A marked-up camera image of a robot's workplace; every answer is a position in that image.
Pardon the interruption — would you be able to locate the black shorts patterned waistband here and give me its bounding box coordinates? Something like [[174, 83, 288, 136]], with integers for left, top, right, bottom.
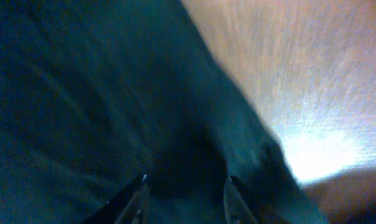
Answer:
[[0, 0, 327, 223]]

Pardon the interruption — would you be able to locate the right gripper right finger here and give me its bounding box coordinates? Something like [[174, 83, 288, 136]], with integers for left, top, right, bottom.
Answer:
[[223, 175, 291, 224]]

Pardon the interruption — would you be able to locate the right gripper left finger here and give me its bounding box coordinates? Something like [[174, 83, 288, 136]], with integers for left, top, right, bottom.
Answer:
[[82, 174, 149, 224]]

